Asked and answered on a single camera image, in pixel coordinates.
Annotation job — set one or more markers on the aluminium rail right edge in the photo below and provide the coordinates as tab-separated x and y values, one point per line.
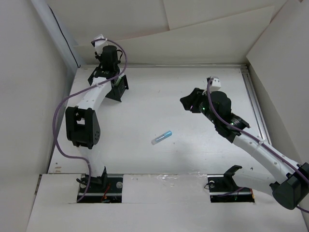
259	119

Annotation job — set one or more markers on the blue highlighter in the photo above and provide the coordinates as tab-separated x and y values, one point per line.
161	137

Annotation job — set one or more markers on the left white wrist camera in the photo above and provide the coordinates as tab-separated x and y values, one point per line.
98	43

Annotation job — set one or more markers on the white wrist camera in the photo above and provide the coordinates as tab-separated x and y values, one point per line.
98	43
214	83

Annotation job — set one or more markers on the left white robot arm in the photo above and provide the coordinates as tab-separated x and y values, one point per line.
82	125

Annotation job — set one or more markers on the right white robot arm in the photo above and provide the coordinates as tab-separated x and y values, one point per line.
286	180

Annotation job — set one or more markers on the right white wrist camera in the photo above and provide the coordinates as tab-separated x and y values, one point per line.
214	83

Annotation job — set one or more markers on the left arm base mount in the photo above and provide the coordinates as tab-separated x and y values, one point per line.
111	192

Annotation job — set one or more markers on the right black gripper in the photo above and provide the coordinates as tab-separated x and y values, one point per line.
193	99

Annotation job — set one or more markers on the black two-compartment organizer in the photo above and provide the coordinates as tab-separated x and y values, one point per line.
116	92

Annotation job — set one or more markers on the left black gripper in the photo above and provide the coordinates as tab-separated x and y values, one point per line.
118	61

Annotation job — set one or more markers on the green highlighter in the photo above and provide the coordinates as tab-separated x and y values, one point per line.
117	81

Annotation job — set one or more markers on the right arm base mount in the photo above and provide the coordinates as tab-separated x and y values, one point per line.
223	189

